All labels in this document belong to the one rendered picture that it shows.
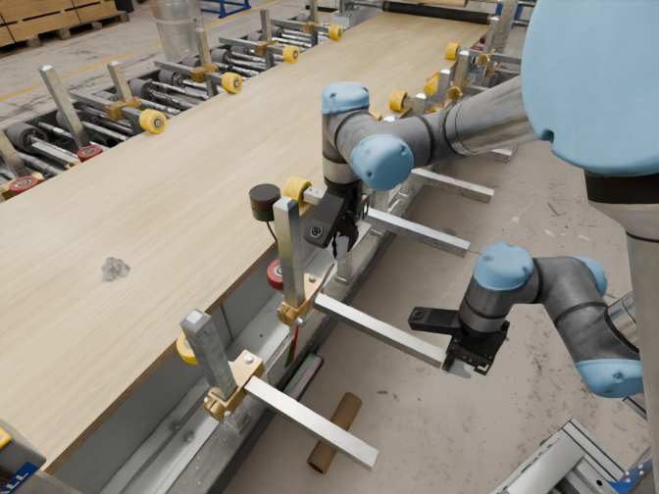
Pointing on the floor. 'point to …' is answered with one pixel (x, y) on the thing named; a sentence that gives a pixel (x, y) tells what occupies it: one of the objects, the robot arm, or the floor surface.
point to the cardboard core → (323, 456)
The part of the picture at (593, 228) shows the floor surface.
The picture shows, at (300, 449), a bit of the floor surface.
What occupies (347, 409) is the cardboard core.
